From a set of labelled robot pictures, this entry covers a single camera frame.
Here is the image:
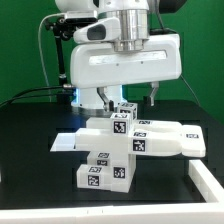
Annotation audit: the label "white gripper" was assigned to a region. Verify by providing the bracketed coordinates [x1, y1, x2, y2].
[70, 34, 182, 112]

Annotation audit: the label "white tagged nut cube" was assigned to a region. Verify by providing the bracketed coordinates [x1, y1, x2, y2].
[110, 113, 131, 135]
[117, 102, 138, 120]

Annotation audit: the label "white chair back frame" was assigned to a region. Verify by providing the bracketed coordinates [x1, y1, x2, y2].
[75, 118, 206, 157]

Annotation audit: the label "white chair seat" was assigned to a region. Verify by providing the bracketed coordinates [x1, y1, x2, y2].
[106, 153, 136, 193]

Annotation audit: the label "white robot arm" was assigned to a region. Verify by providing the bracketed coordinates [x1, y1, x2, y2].
[55, 0, 187, 112]

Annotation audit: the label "white base tag plate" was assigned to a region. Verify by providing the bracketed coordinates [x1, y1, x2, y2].
[50, 133, 75, 152]

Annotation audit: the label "white U-shaped fence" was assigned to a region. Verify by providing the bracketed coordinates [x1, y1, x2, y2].
[0, 160, 224, 224]

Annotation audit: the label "black cables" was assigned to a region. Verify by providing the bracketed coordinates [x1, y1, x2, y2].
[0, 84, 77, 108]

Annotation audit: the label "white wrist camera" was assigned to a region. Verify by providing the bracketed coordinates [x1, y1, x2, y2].
[73, 17, 121, 44]

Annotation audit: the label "black camera stand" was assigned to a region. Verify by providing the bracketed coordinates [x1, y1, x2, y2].
[44, 17, 77, 101]

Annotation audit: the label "silver camera on stand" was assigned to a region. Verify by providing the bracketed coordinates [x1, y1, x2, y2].
[64, 10, 98, 23]

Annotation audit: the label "white camera cable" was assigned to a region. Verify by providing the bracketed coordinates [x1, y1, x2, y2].
[37, 13, 66, 103]

